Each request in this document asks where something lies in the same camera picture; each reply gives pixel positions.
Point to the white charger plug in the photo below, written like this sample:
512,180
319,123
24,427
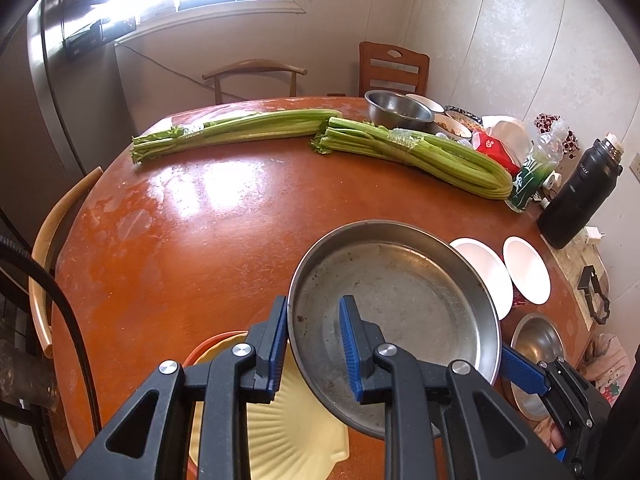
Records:
592,235

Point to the grey refrigerator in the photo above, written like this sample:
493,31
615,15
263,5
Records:
72,59

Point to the white wall socket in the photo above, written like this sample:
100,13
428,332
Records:
634,166

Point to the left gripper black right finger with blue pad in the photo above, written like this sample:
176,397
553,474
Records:
430,406

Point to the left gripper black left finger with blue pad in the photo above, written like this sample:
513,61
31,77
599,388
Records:
149,436

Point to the light wooden chair back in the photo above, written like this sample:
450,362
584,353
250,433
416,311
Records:
47,245

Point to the bowl of food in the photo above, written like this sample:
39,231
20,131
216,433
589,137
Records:
446,124

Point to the red snack packet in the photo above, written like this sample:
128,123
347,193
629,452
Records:
483,143

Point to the left celery bunch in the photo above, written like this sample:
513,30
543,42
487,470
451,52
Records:
280,124

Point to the celery bunch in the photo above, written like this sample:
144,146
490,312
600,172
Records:
442,158
280,124

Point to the orange pig-shaped plastic plate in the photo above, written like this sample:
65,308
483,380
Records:
207,350

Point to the black thermos flask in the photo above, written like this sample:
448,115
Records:
592,181

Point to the yellow shell-shaped plate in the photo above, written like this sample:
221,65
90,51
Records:
294,436

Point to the dark wooden chair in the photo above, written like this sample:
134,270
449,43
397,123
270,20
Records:
253,68

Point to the black clamp tool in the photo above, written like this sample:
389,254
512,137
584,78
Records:
597,302

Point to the green label plastic bottle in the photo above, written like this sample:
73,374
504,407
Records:
542,159

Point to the small steel bowl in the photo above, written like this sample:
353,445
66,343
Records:
536,338

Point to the white plastic bag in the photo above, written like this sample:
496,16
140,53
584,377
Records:
511,133

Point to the large steel mixing bowl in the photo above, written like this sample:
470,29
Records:
394,110

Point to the white foam bowl red label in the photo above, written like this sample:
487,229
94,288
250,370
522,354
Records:
488,265

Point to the right celery bunch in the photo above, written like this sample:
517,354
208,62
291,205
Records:
442,158

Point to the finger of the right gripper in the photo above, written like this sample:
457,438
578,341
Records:
528,376

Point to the round steel pan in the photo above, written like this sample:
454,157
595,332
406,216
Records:
424,296

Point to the brown slatted wooden chair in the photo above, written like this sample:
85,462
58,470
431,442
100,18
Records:
387,67

